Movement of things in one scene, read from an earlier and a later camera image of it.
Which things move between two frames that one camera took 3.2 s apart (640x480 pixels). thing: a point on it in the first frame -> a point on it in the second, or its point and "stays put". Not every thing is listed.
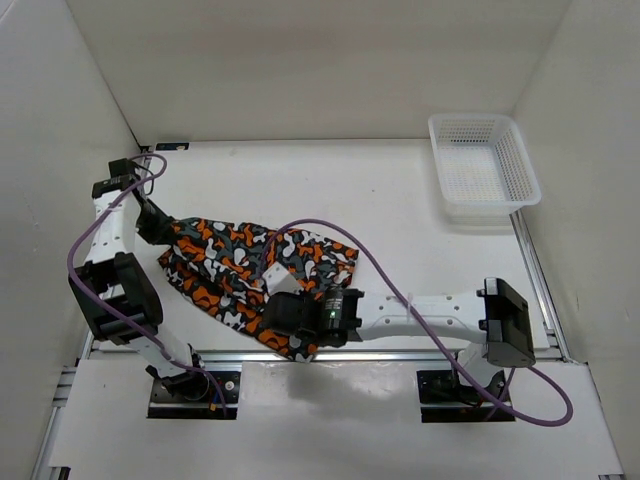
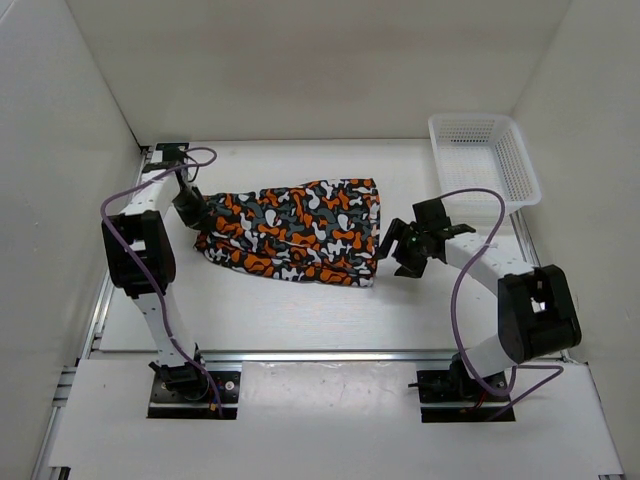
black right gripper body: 300,296 -> 412,244
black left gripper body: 152,224 -> 192,207
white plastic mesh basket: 483,168 stays put
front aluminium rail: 323,356 stays put
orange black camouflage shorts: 218,267 -> 323,231
